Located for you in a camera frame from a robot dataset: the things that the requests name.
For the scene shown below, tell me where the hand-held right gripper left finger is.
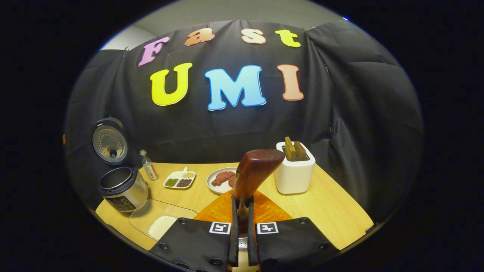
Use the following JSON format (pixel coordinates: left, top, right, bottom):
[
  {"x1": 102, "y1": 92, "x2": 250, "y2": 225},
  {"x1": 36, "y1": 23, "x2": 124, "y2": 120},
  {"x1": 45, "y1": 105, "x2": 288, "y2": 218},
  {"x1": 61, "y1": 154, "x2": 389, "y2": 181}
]
[{"x1": 149, "y1": 189, "x2": 240, "y2": 272}]

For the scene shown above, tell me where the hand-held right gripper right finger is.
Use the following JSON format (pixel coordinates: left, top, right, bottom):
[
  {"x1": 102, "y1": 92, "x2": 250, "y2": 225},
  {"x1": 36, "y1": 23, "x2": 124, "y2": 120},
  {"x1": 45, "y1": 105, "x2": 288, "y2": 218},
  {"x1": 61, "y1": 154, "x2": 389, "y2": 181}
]
[{"x1": 248, "y1": 191, "x2": 339, "y2": 272}]

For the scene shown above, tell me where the brown wooden spoon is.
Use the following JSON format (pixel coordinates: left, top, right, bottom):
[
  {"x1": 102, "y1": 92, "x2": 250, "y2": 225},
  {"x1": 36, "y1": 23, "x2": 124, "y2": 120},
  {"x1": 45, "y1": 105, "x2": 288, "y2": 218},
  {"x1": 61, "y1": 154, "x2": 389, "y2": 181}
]
[{"x1": 233, "y1": 149, "x2": 285, "y2": 238}]

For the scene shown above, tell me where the dark grey rice cooker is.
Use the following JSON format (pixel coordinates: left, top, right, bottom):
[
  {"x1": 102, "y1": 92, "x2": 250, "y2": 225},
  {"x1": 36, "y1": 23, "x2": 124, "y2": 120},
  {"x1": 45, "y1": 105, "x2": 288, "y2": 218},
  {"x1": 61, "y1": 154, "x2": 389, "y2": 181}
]
[{"x1": 92, "y1": 117, "x2": 149, "y2": 213}]

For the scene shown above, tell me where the round white plate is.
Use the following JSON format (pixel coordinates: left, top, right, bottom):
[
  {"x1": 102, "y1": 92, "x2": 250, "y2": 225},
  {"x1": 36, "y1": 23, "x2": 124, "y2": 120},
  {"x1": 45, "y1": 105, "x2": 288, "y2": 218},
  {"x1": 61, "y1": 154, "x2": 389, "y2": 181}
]
[{"x1": 206, "y1": 167, "x2": 239, "y2": 195}]

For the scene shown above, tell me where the white toaster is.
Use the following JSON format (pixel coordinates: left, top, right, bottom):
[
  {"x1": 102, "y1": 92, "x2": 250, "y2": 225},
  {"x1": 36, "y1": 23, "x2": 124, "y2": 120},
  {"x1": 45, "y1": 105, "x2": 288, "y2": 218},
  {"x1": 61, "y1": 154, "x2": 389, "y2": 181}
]
[{"x1": 275, "y1": 141, "x2": 316, "y2": 195}]

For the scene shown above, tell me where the white divided bean dish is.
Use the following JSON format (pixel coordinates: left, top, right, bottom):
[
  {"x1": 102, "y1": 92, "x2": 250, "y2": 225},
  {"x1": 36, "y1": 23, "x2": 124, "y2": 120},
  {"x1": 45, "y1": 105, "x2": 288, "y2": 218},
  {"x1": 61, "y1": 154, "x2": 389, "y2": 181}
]
[{"x1": 163, "y1": 167, "x2": 196, "y2": 189}]

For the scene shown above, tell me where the clear glass tray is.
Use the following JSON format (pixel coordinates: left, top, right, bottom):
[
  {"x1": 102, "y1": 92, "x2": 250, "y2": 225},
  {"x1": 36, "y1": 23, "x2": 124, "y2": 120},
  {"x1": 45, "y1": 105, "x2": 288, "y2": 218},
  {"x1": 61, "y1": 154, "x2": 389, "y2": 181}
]
[{"x1": 129, "y1": 199, "x2": 198, "y2": 241}]

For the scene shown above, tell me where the small clear glass bottle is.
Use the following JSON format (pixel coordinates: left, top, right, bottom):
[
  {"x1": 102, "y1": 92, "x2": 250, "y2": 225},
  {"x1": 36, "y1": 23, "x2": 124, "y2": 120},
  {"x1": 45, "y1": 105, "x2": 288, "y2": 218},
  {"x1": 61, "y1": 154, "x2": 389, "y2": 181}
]
[{"x1": 139, "y1": 149, "x2": 159, "y2": 181}]

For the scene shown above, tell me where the black backdrop cloth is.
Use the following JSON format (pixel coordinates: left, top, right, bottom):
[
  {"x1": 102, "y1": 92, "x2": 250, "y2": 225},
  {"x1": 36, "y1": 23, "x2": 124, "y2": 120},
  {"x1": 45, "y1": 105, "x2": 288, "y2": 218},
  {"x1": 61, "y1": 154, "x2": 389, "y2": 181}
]
[{"x1": 64, "y1": 19, "x2": 424, "y2": 223}]

